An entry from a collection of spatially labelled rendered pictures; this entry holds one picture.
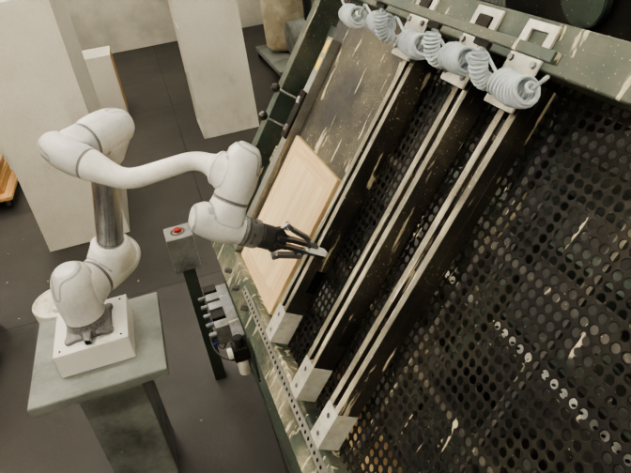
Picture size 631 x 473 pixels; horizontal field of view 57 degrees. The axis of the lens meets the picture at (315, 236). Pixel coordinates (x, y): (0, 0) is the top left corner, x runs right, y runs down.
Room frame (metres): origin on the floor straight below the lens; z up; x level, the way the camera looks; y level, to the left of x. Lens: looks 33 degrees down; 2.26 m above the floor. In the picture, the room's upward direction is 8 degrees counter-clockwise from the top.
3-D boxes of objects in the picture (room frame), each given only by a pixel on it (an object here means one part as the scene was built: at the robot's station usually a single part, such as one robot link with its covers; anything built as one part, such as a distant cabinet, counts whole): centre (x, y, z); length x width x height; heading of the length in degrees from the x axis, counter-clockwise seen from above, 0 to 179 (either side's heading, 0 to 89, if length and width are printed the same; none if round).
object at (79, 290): (1.76, 0.91, 1.02); 0.18 x 0.16 x 0.22; 150
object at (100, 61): (6.67, 2.28, 0.36); 0.58 x 0.45 x 0.72; 103
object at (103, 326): (1.74, 0.91, 0.88); 0.22 x 0.18 x 0.06; 14
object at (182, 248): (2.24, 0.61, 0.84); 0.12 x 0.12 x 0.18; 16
